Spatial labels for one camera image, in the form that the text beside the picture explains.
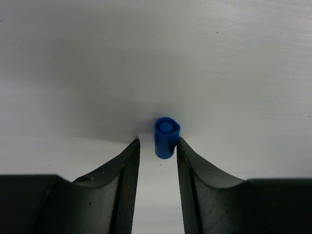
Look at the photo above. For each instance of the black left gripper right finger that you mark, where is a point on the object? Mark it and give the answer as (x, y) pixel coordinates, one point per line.
(216, 202)

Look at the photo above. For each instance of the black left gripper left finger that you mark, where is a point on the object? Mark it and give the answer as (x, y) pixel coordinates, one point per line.
(99, 202)

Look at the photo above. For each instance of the small dark blue cap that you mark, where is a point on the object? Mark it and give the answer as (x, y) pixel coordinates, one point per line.
(166, 136)

